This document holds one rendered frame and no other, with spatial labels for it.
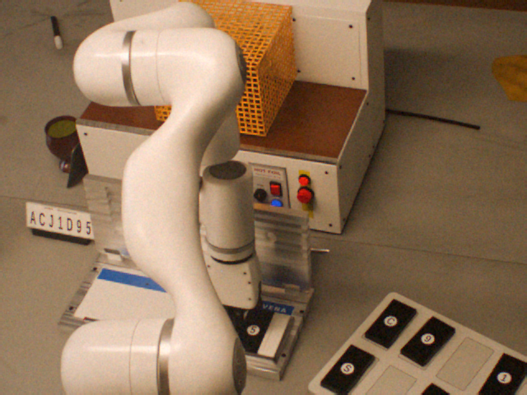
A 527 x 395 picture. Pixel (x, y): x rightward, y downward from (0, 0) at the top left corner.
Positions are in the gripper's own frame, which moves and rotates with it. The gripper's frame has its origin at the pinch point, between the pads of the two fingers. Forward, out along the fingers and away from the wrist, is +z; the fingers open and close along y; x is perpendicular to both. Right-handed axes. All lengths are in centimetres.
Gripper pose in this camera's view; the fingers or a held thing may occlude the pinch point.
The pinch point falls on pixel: (235, 320)
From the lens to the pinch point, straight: 197.5
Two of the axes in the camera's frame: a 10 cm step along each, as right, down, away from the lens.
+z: 0.3, 8.5, 5.3
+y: 9.4, 1.6, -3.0
